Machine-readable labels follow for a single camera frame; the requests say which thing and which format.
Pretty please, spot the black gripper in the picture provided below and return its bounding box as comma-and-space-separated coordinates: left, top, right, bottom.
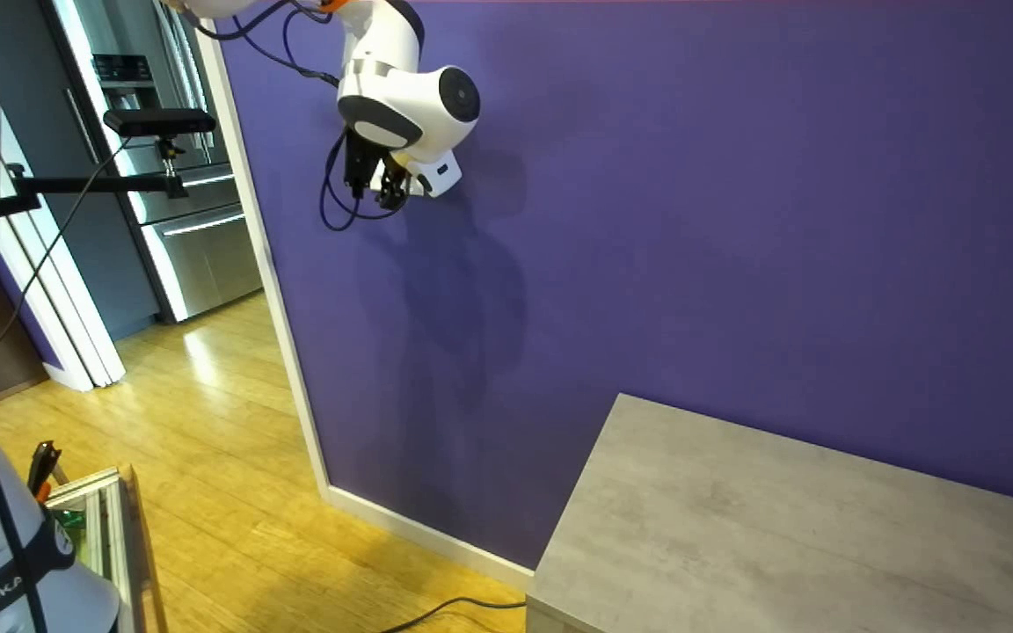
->
343, 124, 415, 215

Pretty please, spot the stainless steel refrigerator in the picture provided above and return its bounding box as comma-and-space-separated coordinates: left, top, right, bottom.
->
51, 0, 268, 327

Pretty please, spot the white baseboard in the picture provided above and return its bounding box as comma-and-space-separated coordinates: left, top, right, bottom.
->
323, 481, 538, 593

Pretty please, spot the orange and black clamp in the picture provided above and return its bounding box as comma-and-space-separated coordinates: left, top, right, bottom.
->
26, 434, 68, 502

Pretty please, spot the grey baseball cap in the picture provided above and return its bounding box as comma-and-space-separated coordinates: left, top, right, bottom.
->
0, 402, 122, 633

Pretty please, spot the grey concrete-look cabinet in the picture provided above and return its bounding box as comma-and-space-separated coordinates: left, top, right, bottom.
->
525, 389, 1013, 633

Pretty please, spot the white wall corner trim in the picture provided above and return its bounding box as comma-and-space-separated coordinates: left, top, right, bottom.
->
194, 31, 333, 494

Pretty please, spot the black stereo camera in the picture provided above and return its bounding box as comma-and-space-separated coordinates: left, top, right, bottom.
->
101, 105, 217, 140

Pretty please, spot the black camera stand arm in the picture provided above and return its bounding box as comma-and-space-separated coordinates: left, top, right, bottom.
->
0, 133, 194, 233

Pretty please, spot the black camera tripod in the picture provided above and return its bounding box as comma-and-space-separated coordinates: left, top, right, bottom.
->
0, 21, 130, 393

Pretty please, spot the black power cable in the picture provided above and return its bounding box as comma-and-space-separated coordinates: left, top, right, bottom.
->
378, 589, 532, 633

